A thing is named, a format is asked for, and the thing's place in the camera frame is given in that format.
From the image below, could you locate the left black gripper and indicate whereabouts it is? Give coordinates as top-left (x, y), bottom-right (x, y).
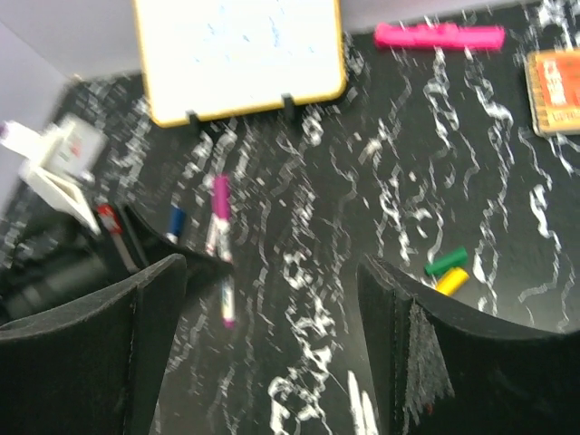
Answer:
top-left (1, 204), bottom-right (234, 324)

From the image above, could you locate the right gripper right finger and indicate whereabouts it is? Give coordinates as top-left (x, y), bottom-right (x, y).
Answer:
top-left (357, 256), bottom-right (579, 434)

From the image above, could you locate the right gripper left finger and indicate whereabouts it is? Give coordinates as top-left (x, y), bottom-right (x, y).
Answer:
top-left (1, 255), bottom-right (187, 434)

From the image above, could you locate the white pen blue tip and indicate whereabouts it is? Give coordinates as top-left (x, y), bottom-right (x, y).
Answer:
top-left (166, 205), bottom-right (186, 244)

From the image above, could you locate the white pen red tip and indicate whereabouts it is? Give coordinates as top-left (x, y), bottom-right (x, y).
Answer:
top-left (97, 204), bottom-right (139, 273)

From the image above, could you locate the white pen pink tip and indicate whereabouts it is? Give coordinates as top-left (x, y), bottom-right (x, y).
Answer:
top-left (206, 210), bottom-right (236, 328)

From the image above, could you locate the green pen cap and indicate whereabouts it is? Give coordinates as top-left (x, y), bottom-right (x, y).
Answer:
top-left (424, 246), bottom-right (468, 276)

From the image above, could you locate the pink pen cap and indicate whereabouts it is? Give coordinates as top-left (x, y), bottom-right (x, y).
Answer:
top-left (212, 175), bottom-right (230, 221)

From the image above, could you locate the yellow pen cap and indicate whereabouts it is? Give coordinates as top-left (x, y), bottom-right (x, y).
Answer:
top-left (436, 267), bottom-right (469, 296)

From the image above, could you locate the orange card pack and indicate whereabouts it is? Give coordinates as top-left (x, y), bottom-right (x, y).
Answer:
top-left (525, 48), bottom-right (579, 137)

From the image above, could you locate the pink plastic clip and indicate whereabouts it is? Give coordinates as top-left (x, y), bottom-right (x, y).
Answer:
top-left (373, 24), bottom-right (506, 51)

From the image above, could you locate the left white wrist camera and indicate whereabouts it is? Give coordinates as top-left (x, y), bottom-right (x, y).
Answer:
top-left (1, 114), bottom-right (107, 235)

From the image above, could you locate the small whiteboard with orange frame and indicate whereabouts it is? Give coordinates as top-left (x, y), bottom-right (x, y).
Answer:
top-left (133, 1), bottom-right (347, 128)

